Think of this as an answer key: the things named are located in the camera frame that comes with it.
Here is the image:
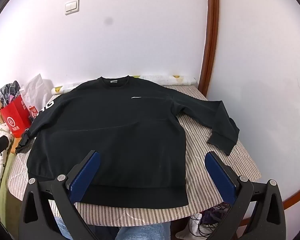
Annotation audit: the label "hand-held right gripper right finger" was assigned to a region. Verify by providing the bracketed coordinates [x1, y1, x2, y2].
[205, 151, 287, 240]

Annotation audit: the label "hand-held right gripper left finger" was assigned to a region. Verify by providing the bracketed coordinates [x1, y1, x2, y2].
[18, 150, 108, 240]

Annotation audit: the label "black sweatshirt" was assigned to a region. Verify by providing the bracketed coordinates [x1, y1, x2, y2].
[15, 75, 240, 209]

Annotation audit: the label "white floral quilt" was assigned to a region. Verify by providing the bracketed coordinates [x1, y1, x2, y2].
[0, 125, 16, 200]

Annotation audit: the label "red paper bag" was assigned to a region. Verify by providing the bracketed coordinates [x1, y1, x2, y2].
[0, 95, 33, 138]

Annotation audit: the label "purple cloth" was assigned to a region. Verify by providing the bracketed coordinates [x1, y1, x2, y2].
[202, 204, 228, 222]

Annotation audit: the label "striped mattress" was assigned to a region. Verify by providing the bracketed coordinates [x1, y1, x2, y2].
[7, 84, 262, 227]

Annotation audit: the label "white sock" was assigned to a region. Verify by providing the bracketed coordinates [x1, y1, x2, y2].
[176, 212, 203, 239]

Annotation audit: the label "green sheet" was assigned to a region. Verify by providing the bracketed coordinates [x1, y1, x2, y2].
[0, 152, 23, 222]

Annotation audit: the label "plaid cloth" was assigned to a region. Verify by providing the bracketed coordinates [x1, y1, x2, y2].
[0, 81, 22, 108]

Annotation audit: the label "white plastic bag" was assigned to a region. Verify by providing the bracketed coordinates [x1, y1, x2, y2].
[20, 74, 56, 120]

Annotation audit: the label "person's blue jeans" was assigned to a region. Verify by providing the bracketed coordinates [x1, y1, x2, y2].
[54, 214, 172, 240]

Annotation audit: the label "wooden baseboard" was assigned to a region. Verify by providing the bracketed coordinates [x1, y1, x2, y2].
[240, 177, 300, 228]

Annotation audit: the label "rolled fruit print mat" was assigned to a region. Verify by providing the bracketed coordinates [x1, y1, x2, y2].
[51, 74, 197, 96]

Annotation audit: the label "tangled black cables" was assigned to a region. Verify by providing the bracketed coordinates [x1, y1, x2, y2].
[190, 204, 232, 239]

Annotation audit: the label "wooden door frame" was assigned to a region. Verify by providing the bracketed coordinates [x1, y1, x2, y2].
[198, 0, 220, 98]

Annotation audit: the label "white light switch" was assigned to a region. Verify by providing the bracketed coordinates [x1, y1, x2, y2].
[64, 0, 80, 16]

